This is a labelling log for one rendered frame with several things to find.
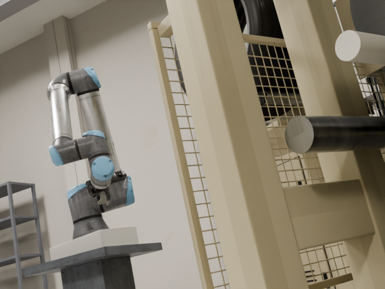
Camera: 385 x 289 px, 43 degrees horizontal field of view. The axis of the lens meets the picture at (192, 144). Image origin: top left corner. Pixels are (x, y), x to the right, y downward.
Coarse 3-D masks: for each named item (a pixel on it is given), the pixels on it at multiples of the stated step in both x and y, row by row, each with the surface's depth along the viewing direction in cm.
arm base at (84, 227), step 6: (90, 216) 245; (96, 216) 247; (102, 216) 253; (78, 222) 244; (84, 222) 244; (90, 222) 243; (96, 222) 245; (102, 222) 247; (78, 228) 243; (84, 228) 242; (90, 228) 243; (96, 228) 242; (102, 228) 244; (108, 228) 249; (78, 234) 242; (84, 234) 240
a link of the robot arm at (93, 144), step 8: (88, 136) 203; (96, 136) 203; (104, 136) 207; (80, 144) 201; (88, 144) 201; (96, 144) 202; (104, 144) 204; (80, 152) 201; (88, 152) 202; (96, 152) 200; (104, 152) 202; (88, 160) 203
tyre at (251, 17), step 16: (240, 0) 201; (256, 0) 157; (272, 0) 156; (240, 16) 204; (256, 16) 157; (272, 16) 155; (256, 32) 157; (272, 32) 155; (256, 48) 157; (272, 48) 156; (176, 64) 195; (288, 64) 160; (256, 80) 160; (272, 80) 160; (288, 80) 164; (272, 112) 176
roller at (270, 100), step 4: (260, 92) 160; (268, 92) 159; (276, 92) 161; (280, 92) 163; (284, 92) 164; (288, 92) 165; (292, 92) 166; (296, 92) 168; (292, 96) 165; (296, 96) 166; (300, 96) 167; (260, 100) 160; (264, 100) 158; (268, 100) 159; (272, 100) 160; (276, 100) 161; (280, 100) 162; (284, 100) 163; (288, 100) 164; (292, 100) 165; (300, 100) 167; (268, 104) 161; (272, 104) 162; (276, 104) 163; (280, 104) 164; (284, 104) 165; (288, 104) 166; (292, 104) 167; (296, 104) 168; (300, 104) 169
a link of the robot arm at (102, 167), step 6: (102, 156) 200; (108, 156) 203; (90, 162) 201; (96, 162) 198; (102, 162) 198; (108, 162) 199; (96, 168) 197; (102, 168) 198; (108, 168) 198; (114, 168) 201; (96, 174) 197; (102, 174) 197; (108, 174) 198; (96, 180) 201; (102, 180) 199; (108, 180) 202
